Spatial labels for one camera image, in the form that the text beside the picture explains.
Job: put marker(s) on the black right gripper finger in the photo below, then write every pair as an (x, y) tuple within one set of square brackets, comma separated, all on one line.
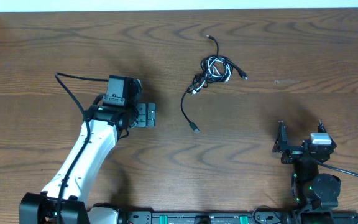
[(281, 143), (321, 128)]

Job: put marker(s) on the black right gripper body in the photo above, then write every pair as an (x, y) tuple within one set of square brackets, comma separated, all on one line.
[(293, 154)]

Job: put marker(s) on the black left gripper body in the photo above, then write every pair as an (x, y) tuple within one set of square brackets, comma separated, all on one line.
[(150, 114)]

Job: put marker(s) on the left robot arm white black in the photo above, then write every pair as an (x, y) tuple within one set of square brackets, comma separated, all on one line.
[(108, 119)]

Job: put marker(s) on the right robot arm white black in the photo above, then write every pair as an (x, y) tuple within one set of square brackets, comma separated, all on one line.
[(316, 193)]

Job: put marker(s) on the black mounting rail base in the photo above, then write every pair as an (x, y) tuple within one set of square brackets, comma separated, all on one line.
[(259, 216)]

